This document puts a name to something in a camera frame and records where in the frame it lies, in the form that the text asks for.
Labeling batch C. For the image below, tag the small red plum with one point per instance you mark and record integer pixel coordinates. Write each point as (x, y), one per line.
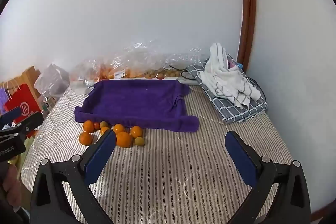
(97, 125)

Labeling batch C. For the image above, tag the white grey-striped towel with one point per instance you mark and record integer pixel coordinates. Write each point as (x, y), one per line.
(228, 77)

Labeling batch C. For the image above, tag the brown wooden door frame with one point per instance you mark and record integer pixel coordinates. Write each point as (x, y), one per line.
(248, 8)

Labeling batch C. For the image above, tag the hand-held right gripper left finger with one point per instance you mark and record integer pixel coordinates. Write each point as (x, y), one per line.
(101, 158)

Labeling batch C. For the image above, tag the person's left hand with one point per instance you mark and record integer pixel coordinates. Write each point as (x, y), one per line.
(11, 183)

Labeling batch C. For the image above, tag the large mandarin orange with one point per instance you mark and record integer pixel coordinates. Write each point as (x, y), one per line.
(124, 139)

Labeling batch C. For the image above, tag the red paper bag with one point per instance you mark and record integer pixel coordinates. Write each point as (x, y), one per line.
(22, 104)

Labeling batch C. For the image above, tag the clear water bottle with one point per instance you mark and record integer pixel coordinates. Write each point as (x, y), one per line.
(46, 100)

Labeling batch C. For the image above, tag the purple bag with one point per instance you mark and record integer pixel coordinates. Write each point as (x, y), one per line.
(4, 99)

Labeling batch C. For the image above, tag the clear bag of brown fruit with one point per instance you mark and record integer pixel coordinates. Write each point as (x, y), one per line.
(162, 66)

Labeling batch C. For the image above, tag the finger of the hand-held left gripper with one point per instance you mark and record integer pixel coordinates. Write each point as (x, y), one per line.
(30, 123)
(10, 114)

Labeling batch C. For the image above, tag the grey plastic bag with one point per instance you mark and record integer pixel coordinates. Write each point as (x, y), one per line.
(52, 79)

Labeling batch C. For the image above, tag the clear plastic bag of oranges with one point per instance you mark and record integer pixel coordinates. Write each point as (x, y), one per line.
(105, 69)

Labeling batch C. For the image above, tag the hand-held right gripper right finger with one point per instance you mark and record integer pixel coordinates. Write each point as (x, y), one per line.
(241, 161)

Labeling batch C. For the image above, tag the pink and blue packet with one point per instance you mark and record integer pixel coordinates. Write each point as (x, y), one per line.
(233, 64)

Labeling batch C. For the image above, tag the purple towel covered tray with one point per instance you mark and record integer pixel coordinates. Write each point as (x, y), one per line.
(136, 106)

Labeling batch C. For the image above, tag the grey checked cloth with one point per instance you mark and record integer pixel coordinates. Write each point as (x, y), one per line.
(236, 108)

